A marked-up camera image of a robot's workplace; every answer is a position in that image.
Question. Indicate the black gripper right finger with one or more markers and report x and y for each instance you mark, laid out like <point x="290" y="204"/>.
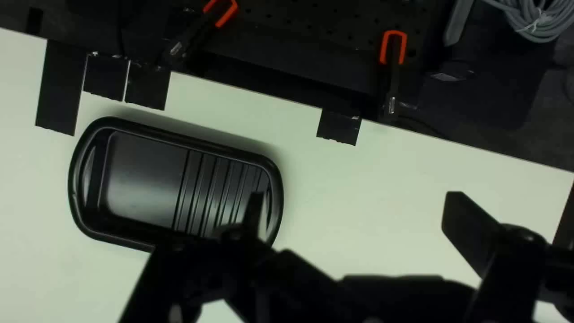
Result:
<point x="509" y="262"/>

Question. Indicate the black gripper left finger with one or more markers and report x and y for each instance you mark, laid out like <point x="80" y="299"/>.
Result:
<point x="198" y="280"/>

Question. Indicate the black ridged grill pan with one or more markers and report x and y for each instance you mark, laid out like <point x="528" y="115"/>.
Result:
<point x="144" y="179"/>

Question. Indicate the long black tape strip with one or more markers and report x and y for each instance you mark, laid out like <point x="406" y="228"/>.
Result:
<point x="58" y="89"/>

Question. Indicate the black perforated mounting table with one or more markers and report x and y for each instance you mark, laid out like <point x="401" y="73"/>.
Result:
<point x="311" y="41"/>

